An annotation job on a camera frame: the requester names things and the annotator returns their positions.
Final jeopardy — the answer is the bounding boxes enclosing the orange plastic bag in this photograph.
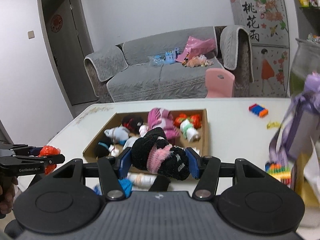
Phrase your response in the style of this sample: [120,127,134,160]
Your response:
[173,113,203,130]
[38,145,61,175]

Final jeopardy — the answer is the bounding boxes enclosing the grey white sock roll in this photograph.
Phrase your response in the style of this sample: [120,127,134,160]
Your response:
[123,136,139,150]

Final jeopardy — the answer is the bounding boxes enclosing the black sock roll blue band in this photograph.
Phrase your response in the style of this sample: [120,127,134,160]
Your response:
[94,137,113,159]

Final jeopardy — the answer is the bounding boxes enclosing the white sock roll green band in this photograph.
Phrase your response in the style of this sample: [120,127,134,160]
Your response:
[180,119,200,142]

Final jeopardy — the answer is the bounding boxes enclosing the black pink sock roll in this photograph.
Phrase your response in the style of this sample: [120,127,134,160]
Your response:
[131,127,190,181]

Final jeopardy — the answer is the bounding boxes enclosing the white sock roll red band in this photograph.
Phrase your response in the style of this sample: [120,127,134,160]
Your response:
[108,145,120,157]

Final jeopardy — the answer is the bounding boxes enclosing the white sock roll black band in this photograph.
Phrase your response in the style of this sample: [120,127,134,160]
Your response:
[139,125,149,137]

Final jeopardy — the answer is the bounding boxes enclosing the person left hand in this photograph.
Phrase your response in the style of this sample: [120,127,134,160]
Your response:
[0,177,18,215]

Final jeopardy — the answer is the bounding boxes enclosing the bright blue sock roll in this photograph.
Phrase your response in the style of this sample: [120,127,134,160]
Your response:
[93,178,133,198]

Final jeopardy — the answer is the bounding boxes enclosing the white blue sock roll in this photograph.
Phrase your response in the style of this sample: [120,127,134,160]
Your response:
[104,126,130,146]

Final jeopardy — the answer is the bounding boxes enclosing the long black sock roll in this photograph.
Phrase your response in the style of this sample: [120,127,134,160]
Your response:
[149,175,171,192]

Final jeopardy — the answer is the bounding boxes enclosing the orange plastic bag in box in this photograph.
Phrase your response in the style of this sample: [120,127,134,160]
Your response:
[173,113,203,130]

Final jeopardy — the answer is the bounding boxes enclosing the black sock roll red band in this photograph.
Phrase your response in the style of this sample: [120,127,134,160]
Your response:
[121,114,144,134]

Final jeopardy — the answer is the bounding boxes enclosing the shallow cardboard box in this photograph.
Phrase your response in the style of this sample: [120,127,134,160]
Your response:
[83,108,209,180]

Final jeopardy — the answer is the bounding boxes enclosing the pink knitted sock roll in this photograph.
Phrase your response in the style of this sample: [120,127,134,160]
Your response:
[147,108,180,140]

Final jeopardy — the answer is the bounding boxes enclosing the pink child chair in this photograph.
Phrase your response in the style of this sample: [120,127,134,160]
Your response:
[205,68,235,98]

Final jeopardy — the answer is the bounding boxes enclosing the blue orange toy block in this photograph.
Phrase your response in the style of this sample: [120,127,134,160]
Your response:
[248,103,268,118]

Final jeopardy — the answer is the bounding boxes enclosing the yellow plastic scrap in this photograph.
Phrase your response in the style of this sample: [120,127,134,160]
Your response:
[266,121,282,129]

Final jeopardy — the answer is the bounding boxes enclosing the multicolour building block stack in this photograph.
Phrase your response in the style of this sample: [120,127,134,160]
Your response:
[265,162,291,186]

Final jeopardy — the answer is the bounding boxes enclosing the grey sofa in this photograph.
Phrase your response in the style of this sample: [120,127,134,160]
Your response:
[84,25,253,102]

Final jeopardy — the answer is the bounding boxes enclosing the plush toys on sofa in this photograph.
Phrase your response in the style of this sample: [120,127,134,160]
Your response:
[182,55,214,68]

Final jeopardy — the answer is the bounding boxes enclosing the blue toy castle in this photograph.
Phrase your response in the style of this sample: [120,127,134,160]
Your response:
[164,48,180,64]

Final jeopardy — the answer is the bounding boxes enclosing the yellow tissue box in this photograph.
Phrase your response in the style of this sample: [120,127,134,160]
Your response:
[291,153,319,209]

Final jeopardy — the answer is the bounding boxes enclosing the pink plastic bag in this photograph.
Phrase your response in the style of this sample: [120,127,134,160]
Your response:
[176,36,216,63]

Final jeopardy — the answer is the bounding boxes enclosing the dark wooden door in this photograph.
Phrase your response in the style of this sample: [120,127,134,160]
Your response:
[37,0,98,116]

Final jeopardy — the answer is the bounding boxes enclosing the glass fish tank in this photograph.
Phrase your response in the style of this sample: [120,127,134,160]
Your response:
[289,38,319,96]

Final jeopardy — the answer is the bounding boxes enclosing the decorated refrigerator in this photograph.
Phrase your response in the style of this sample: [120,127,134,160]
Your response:
[230,0,290,98]

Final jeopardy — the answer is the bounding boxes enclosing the grey storage shelf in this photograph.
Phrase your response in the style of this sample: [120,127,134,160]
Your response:
[295,0,319,40]

